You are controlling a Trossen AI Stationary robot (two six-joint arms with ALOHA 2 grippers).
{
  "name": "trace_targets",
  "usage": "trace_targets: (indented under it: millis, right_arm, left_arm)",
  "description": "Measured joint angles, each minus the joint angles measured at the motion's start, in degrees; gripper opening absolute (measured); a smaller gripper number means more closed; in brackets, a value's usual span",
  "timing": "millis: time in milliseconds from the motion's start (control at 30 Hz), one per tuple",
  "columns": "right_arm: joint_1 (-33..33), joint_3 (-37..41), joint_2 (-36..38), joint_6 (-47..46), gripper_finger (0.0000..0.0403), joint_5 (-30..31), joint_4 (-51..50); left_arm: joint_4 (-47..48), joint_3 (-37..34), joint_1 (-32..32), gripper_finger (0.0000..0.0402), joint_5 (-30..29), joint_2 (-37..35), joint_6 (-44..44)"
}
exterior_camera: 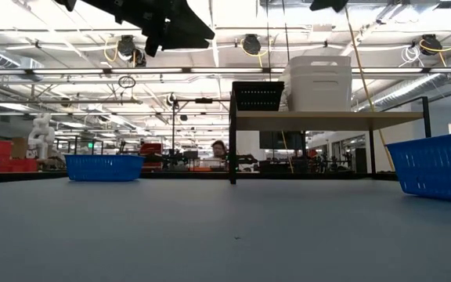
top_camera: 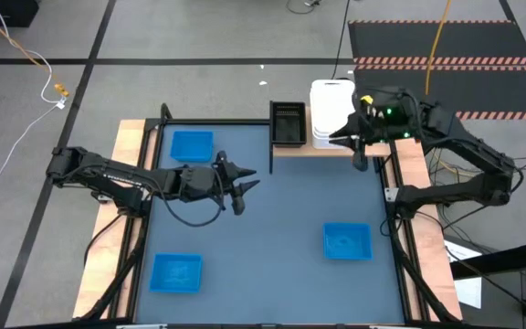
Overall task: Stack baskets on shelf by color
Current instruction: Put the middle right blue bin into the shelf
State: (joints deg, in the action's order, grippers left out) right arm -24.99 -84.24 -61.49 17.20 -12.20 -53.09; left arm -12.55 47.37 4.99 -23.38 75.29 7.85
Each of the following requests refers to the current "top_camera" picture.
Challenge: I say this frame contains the black box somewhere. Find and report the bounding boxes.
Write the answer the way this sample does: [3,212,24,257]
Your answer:
[0,0,41,27]

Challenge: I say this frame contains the yellow hanging cable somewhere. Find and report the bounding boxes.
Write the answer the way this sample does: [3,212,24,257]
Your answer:
[425,0,453,96]

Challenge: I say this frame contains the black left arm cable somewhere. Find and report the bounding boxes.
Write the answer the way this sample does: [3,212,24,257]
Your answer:
[159,182,226,228]

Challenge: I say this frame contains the blue plastic basket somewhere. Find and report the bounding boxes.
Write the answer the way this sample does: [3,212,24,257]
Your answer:
[148,251,205,294]
[169,130,215,164]
[322,221,374,261]

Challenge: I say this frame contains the coiled black cable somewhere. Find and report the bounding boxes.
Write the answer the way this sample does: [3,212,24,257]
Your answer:
[285,0,322,16]

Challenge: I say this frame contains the white floor cable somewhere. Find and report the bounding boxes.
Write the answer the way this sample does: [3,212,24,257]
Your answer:
[0,0,67,202]

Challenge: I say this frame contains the white paper sheet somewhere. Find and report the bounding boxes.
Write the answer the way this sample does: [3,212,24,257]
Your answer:
[443,235,484,311]

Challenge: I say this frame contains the black perforated plastic basket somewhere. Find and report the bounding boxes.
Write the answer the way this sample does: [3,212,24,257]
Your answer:
[269,101,308,149]

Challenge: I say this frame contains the black beam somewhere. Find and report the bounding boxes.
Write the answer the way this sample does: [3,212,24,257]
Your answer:
[449,240,526,281]

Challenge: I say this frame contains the blue-grey table mat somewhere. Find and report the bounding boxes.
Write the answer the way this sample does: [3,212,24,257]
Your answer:
[133,122,406,325]

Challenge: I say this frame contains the black hanging cable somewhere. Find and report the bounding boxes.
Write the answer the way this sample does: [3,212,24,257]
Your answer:
[331,0,352,81]

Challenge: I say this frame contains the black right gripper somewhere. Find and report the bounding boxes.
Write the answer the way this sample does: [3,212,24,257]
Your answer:
[328,94,385,151]

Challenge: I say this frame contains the yellow cable with plug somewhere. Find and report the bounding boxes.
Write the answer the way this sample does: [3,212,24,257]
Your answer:
[0,2,70,98]

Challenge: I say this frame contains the black hazard-striped floor mat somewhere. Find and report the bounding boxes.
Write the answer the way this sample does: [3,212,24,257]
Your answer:
[347,19,526,122]

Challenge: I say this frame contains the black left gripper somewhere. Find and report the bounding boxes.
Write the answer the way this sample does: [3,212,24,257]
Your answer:
[178,150,261,205]

